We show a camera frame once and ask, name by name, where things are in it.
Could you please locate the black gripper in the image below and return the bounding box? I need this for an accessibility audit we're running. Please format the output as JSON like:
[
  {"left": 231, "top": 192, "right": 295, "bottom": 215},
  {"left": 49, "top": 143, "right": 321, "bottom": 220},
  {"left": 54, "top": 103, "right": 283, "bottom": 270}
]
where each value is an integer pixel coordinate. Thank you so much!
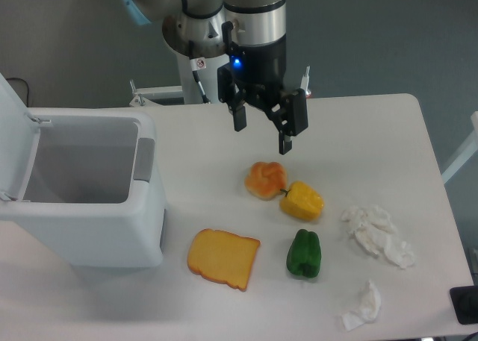
[{"left": 217, "top": 34, "right": 308, "bottom": 154}]

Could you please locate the round knotted bread roll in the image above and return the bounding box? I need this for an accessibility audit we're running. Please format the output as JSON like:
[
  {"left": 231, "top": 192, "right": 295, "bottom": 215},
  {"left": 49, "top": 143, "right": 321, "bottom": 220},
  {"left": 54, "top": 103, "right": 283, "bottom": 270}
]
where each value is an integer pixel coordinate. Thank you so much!
[{"left": 244, "top": 162, "right": 288, "bottom": 200}]

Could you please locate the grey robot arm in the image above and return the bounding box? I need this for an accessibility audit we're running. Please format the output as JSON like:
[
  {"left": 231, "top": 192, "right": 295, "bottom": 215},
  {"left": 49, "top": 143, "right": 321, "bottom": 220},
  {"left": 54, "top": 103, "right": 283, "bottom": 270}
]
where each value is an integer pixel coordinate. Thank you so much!
[{"left": 123, "top": 0, "right": 308, "bottom": 154}]

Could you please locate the square toast bread slice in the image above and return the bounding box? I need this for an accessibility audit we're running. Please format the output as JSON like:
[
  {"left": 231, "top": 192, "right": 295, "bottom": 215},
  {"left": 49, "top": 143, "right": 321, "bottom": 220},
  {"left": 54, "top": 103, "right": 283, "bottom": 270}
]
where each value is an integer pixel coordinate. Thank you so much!
[{"left": 187, "top": 229, "right": 261, "bottom": 291}]

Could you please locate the white trash can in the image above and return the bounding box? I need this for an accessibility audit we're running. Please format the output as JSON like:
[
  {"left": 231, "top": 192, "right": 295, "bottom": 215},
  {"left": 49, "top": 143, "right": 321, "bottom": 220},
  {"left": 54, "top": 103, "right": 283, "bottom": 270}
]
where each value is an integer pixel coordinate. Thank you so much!
[{"left": 1, "top": 108, "right": 167, "bottom": 268}]

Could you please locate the white trash can lid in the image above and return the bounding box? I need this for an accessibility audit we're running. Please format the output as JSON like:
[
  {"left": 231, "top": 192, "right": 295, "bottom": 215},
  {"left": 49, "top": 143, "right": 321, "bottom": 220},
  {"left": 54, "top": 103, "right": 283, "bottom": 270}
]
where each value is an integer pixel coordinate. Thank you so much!
[{"left": 1, "top": 78, "right": 40, "bottom": 201}]

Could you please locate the yellow bell pepper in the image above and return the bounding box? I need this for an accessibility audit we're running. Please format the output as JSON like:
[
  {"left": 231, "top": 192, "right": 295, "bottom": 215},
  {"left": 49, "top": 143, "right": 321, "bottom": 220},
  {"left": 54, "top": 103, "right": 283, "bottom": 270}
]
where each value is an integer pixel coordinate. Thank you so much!
[{"left": 279, "top": 181, "right": 324, "bottom": 222}]

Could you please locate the green bell pepper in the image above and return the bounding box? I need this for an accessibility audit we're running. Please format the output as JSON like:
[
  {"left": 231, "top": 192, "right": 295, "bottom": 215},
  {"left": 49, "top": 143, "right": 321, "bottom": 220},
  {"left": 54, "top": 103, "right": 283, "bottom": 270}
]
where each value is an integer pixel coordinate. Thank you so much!
[{"left": 286, "top": 229, "right": 322, "bottom": 278}]

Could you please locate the large crumpled white tissue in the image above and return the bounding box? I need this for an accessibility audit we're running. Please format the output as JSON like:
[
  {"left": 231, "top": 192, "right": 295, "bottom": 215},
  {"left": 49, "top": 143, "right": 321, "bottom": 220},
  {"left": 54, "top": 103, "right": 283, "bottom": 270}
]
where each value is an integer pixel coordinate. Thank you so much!
[{"left": 341, "top": 204, "right": 415, "bottom": 269}]

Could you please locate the small crumpled white tissue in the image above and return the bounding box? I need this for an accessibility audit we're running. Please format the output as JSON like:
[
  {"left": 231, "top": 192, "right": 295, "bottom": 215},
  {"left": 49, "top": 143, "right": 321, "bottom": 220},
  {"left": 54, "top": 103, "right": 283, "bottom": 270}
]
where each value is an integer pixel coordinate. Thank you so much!
[{"left": 341, "top": 279, "right": 382, "bottom": 331}]

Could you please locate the black device at table edge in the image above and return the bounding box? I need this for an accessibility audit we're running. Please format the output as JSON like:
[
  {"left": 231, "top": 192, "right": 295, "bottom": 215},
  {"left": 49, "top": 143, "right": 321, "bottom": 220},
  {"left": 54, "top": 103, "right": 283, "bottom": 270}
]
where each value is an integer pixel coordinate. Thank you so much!
[{"left": 450, "top": 286, "right": 478, "bottom": 325}]

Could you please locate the black cable on pedestal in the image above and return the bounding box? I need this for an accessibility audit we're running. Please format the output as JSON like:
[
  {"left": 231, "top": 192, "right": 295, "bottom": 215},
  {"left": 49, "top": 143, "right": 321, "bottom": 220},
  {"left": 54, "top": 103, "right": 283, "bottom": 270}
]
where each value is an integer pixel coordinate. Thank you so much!
[{"left": 188, "top": 40, "right": 212, "bottom": 104}]

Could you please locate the white frame at right edge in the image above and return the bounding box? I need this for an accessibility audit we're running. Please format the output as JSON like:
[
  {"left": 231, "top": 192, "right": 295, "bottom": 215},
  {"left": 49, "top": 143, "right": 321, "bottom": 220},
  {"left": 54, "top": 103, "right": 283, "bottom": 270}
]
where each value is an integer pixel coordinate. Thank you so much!
[{"left": 441, "top": 111, "right": 478, "bottom": 184}]

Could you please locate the black cable on floor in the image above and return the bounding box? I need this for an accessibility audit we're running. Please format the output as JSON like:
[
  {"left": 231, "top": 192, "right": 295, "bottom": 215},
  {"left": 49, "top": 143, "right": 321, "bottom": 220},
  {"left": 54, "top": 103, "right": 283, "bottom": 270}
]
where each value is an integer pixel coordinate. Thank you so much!
[{"left": 6, "top": 77, "right": 30, "bottom": 107}]

